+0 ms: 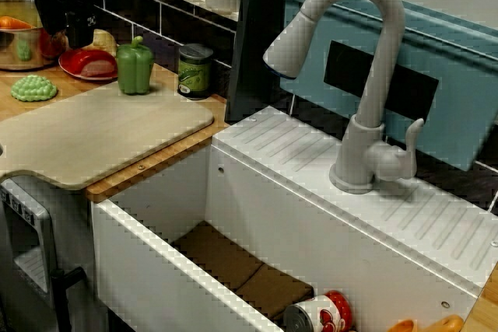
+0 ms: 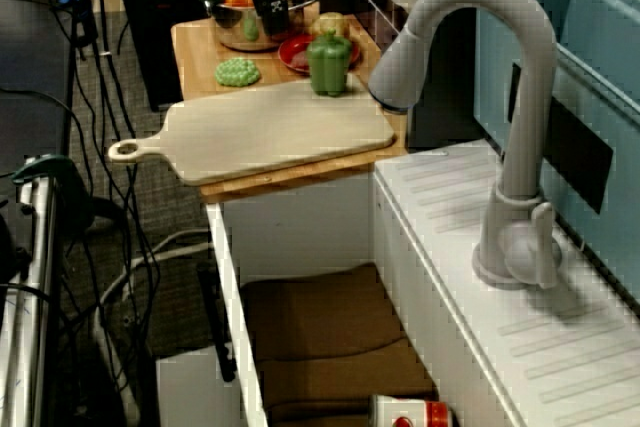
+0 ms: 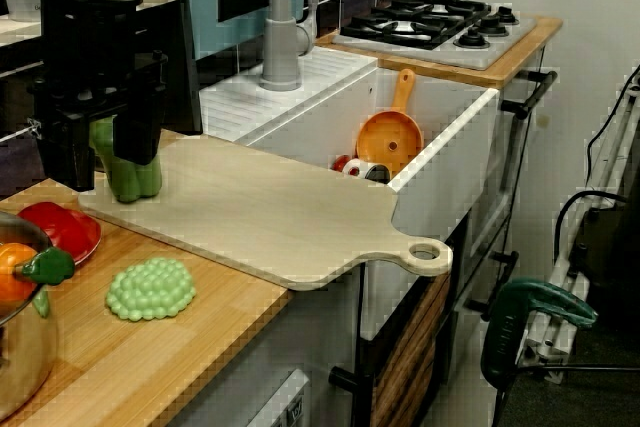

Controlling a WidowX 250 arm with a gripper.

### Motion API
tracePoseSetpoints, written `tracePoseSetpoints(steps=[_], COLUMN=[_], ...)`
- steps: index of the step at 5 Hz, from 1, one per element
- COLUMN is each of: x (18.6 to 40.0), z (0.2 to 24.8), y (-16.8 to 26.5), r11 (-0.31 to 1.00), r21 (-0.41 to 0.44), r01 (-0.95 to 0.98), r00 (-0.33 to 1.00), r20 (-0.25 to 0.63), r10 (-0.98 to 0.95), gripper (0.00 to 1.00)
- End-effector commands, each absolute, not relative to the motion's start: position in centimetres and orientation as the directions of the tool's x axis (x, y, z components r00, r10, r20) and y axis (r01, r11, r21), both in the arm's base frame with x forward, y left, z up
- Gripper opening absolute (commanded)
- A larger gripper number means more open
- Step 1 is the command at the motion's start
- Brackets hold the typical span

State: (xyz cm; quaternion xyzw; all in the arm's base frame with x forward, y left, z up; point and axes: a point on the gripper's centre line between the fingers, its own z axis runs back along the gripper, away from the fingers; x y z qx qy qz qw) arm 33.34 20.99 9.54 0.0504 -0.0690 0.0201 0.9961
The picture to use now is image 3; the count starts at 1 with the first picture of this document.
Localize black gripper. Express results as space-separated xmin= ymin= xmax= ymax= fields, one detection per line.
xmin=28 ymin=0 xmax=169 ymax=193

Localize red white toy sushi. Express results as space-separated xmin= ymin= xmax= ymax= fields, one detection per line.
xmin=17 ymin=201 xmax=90 ymax=262

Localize orange toy carrot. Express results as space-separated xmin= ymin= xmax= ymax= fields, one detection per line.
xmin=0 ymin=241 xmax=76 ymax=303

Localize green toy bell pepper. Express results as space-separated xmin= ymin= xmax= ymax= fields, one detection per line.
xmin=89 ymin=116 xmax=164 ymax=204

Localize black upright panel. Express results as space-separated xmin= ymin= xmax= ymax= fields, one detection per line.
xmin=152 ymin=0 xmax=204 ymax=136

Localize green toy grapes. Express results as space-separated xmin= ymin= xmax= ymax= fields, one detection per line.
xmin=104 ymin=256 xmax=197 ymax=322

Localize pale wooden cutting board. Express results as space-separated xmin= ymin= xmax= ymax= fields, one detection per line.
xmin=77 ymin=134 xmax=454 ymax=293

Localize grey toy faucet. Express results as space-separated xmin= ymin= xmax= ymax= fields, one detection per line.
xmin=259 ymin=0 xmax=324 ymax=92

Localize steel pot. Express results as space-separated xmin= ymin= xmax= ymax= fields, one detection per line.
xmin=0 ymin=210 xmax=59 ymax=421

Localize red white tomato can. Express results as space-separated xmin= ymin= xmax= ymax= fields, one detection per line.
xmin=332 ymin=154 xmax=392 ymax=183

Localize orange toy strainer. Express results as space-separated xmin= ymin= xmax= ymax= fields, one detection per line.
xmin=355 ymin=68 xmax=425 ymax=168

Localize grey toy dishwasher panel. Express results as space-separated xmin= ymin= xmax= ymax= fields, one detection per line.
xmin=169 ymin=369 xmax=314 ymax=427

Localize white toy sink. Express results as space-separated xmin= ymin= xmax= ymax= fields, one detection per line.
xmin=198 ymin=45 xmax=519 ymax=343

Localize black grey toy stove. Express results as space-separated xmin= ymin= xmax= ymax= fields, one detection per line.
xmin=332 ymin=0 xmax=539 ymax=72

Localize wood grain cabinet door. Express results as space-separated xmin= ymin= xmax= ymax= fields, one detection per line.
xmin=372 ymin=271 xmax=451 ymax=427

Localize wooden stove countertop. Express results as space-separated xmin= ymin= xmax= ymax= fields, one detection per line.
xmin=314 ymin=16 xmax=564 ymax=89

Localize green clamp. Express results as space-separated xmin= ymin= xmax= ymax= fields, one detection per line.
xmin=480 ymin=276 xmax=599 ymax=391

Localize black power box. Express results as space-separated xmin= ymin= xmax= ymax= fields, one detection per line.
xmin=574 ymin=196 xmax=640 ymax=318

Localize black cabinet handle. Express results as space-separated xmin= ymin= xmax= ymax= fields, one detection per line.
xmin=467 ymin=249 xmax=521 ymax=321
xmin=328 ymin=365 xmax=374 ymax=427
xmin=501 ymin=69 xmax=559 ymax=121

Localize thick black cable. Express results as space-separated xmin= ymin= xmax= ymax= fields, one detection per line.
xmin=552 ymin=190 xmax=626 ymax=268

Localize aluminium frame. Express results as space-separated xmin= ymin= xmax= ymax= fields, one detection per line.
xmin=519 ymin=66 xmax=640 ymax=368

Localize thin black cable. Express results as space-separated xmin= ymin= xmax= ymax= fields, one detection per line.
xmin=587 ymin=74 xmax=640 ymax=188

